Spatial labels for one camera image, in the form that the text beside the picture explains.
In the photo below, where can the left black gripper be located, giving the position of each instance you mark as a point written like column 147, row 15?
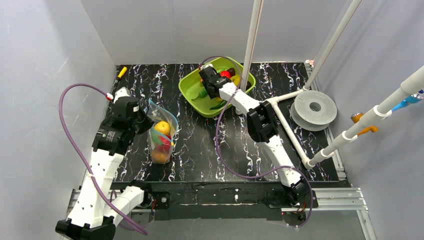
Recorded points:
column 143, row 117

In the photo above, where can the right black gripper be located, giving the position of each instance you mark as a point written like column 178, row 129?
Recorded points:
column 208, row 77

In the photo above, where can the green chili pepper toy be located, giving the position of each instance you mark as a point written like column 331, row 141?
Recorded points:
column 219, row 105

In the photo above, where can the yellow lemon toy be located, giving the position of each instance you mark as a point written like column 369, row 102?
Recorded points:
column 163, row 127

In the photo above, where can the clear zip top bag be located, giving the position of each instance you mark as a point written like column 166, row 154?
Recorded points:
column 157, row 113

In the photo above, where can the red apple toy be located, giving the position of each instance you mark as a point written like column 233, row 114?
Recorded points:
column 165, row 145

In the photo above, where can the brown kiwi toy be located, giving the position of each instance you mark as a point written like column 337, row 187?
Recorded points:
column 159, row 157

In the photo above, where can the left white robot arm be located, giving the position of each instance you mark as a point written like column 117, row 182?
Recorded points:
column 94, row 216

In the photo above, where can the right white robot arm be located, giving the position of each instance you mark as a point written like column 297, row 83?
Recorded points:
column 262, row 128

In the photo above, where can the red strawberry toy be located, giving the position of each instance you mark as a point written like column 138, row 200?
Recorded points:
column 225, row 73

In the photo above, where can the green cucumber toy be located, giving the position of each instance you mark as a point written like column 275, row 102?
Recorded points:
column 203, row 93

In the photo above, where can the dark purple plum toy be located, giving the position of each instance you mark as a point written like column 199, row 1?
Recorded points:
column 231, row 71

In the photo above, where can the green plastic basket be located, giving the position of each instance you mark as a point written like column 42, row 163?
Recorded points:
column 201, row 87

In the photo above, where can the white centre pole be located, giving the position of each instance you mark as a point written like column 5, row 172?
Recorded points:
column 251, row 40

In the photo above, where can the grey filament spool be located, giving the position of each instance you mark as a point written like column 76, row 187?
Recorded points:
column 313, row 110

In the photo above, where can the yellow ring fruit toy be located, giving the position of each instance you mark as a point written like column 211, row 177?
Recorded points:
column 236, row 79

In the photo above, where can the yellow handled screwdriver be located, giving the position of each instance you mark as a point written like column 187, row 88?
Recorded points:
column 121, row 73

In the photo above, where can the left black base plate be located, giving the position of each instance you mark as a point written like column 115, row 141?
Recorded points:
column 157, row 200

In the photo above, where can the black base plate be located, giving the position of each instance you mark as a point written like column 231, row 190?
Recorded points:
column 282, row 199
column 157, row 200

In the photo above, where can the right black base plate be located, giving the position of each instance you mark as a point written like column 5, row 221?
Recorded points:
column 282, row 199

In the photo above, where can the aluminium rail frame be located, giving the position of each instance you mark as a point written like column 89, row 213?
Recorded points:
column 246, row 201

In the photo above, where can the white pvc pipe frame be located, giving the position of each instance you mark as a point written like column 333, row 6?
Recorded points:
column 371, row 60

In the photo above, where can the blue handled tool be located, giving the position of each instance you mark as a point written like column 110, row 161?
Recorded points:
column 412, row 99

